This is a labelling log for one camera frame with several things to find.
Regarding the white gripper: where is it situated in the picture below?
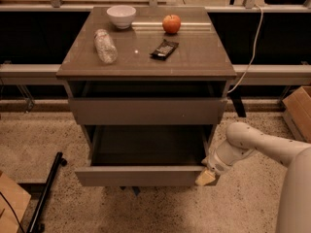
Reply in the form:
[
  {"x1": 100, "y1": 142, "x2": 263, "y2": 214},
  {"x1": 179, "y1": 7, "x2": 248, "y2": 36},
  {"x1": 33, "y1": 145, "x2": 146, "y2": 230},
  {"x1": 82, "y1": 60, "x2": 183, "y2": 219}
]
[{"x1": 195, "y1": 140, "x2": 256, "y2": 186}]

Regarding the grey drawer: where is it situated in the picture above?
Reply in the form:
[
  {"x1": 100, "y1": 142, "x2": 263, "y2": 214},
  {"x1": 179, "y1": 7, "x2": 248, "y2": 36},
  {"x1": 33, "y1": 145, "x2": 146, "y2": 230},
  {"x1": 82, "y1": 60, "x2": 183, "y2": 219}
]
[
  {"x1": 76, "y1": 125, "x2": 214, "y2": 186},
  {"x1": 68, "y1": 81, "x2": 228, "y2": 126}
]

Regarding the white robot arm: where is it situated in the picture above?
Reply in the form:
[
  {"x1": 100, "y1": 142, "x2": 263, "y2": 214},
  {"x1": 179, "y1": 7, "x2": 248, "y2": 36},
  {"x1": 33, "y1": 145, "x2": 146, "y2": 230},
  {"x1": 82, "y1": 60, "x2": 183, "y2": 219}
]
[{"x1": 195, "y1": 121, "x2": 311, "y2": 233}]

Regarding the grey drawer cabinet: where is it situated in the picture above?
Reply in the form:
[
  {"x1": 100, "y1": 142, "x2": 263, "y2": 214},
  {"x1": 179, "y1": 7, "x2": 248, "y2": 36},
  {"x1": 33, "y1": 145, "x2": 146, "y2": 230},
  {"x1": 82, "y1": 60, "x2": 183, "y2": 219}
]
[{"x1": 55, "y1": 6, "x2": 237, "y2": 189}]

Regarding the grey top drawer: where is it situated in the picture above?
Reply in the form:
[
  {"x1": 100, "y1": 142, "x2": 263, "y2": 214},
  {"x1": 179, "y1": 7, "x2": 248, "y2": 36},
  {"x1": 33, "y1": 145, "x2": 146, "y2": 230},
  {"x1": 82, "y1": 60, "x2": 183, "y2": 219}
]
[{"x1": 68, "y1": 81, "x2": 228, "y2": 126}]

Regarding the blue tape cross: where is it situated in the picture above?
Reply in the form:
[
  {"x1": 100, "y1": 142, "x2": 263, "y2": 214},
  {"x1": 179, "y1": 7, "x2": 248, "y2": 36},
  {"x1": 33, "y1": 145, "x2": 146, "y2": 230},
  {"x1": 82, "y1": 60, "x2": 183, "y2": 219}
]
[{"x1": 120, "y1": 186, "x2": 140, "y2": 196}]

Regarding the cardboard box at right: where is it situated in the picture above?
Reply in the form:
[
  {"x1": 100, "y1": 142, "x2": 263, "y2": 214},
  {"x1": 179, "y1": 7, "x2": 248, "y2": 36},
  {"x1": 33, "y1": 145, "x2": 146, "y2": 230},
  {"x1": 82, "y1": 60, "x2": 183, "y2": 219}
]
[{"x1": 283, "y1": 86, "x2": 311, "y2": 143}]

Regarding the cardboard box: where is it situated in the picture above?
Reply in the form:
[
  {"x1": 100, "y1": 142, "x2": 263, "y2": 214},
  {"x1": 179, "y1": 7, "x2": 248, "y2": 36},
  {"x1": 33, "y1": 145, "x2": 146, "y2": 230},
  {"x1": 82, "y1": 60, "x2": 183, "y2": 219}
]
[
  {"x1": 283, "y1": 86, "x2": 311, "y2": 143},
  {"x1": 0, "y1": 171, "x2": 31, "y2": 233}
]

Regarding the black snack bar wrapper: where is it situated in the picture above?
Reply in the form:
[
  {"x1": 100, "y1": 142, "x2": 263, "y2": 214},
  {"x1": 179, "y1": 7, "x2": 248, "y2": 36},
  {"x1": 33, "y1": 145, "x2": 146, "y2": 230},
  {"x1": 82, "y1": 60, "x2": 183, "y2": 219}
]
[{"x1": 150, "y1": 40, "x2": 179, "y2": 60}]

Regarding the red apple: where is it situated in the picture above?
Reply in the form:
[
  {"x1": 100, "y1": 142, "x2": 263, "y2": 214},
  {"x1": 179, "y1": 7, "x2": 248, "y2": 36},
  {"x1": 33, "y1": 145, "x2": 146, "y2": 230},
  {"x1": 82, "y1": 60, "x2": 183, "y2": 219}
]
[{"x1": 162, "y1": 15, "x2": 181, "y2": 34}]

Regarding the clear plastic bottle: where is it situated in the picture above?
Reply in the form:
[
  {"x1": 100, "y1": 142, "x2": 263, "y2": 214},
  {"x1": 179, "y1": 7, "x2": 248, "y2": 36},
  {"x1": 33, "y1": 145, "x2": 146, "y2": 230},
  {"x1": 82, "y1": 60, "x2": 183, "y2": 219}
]
[{"x1": 94, "y1": 29, "x2": 118, "y2": 64}]

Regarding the white ceramic bowl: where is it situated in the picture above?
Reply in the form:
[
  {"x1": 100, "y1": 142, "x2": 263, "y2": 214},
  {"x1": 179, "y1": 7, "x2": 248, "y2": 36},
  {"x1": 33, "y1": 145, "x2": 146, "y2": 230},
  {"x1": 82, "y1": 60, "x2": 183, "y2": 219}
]
[{"x1": 107, "y1": 5, "x2": 136, "y2": 29}]

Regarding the black metal stand leg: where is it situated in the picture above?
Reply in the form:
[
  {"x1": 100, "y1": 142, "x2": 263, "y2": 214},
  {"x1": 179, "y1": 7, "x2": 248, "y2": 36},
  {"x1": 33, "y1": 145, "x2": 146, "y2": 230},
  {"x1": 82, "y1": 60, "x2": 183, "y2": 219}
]
[{"x1": 26, "y1": 151, "x2": 67, "y2": 233}]

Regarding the cardboard box at left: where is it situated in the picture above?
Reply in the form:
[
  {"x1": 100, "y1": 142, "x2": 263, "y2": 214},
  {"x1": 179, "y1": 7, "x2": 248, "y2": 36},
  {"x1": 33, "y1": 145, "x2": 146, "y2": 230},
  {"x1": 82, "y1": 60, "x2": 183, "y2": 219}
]
[{"x1": 0, "y1": 171, "x2": 31, "y2": 233}]

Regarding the white cable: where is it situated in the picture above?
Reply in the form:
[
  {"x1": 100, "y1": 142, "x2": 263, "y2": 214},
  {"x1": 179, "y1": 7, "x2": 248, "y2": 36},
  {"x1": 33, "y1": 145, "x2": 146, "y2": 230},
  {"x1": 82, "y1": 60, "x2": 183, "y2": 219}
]
[{"x1": 226, "y1": 4, "x2": 264, "y2": 94}]

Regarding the black cable at left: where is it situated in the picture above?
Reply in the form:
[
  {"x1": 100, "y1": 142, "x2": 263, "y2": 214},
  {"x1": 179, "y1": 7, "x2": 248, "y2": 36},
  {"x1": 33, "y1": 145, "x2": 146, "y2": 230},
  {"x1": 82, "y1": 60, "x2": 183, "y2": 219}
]
[{"x1": 0, "y1": 191, "x2": 25, "y2": 233}]

